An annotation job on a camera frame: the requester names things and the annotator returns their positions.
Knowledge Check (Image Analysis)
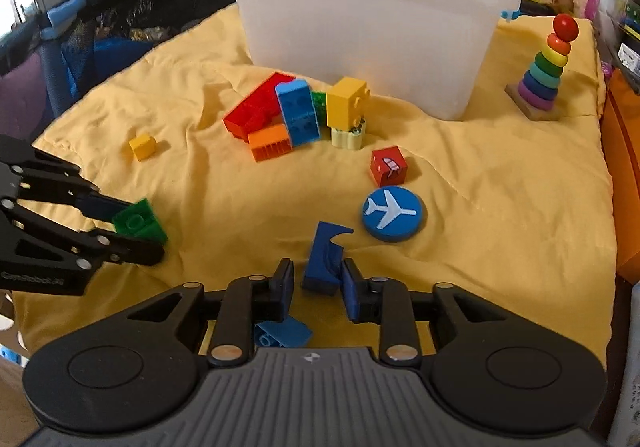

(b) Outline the red building brick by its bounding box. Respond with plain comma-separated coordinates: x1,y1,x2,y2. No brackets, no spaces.
222,72,297,140

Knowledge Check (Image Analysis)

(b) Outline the pale yellow gear toy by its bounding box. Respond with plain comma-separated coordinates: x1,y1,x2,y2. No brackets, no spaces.
331,116,369,151

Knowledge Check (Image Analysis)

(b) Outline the orange building brick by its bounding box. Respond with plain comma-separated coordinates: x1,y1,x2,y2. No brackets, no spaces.
247,123,293,163

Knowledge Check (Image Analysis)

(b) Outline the rainbow ring stacking toy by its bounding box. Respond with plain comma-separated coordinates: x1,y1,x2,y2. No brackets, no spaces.
504,13,581,122

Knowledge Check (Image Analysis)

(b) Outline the orange cabinet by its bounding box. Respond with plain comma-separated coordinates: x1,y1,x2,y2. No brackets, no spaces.
600,70,640,278

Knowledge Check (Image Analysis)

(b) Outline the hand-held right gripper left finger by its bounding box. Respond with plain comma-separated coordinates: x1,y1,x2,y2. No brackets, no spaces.
125,258,296,368

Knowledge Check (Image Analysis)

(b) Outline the small yellow building brick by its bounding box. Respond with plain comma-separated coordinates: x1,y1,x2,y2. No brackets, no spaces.
128,134,157,161

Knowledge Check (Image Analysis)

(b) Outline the red picture cube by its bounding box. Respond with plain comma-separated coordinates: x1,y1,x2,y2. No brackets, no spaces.
371,146,408,188

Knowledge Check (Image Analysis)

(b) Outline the dark blue mesh playpen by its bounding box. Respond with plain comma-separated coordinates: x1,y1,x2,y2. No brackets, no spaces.
0,0,238,120

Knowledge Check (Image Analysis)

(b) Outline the cluttered storage shelf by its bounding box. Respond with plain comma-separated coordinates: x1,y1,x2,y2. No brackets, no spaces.
597,0,640,73

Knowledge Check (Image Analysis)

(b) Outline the light blue building brick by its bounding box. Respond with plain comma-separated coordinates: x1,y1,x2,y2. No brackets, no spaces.
252,316,313,349

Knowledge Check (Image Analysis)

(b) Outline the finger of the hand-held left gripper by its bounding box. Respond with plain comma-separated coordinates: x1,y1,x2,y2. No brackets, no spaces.
0,210,166,278
0,134,133,224

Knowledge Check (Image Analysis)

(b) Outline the white plastic storage bin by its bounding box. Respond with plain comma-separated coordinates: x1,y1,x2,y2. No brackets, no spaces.
214,0,522,122

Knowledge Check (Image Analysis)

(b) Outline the yellow blanket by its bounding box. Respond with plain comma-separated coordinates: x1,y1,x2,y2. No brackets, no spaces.
10,2,617,370

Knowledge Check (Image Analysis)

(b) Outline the blue airplane disc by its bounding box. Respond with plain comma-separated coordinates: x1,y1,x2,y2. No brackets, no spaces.
360,186,427,244

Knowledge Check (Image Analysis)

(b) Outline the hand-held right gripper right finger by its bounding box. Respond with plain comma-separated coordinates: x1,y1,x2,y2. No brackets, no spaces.
341,258,506,368

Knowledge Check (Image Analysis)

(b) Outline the dark blue arch block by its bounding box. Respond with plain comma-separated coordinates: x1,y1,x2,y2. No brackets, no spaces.
301,221,355,297

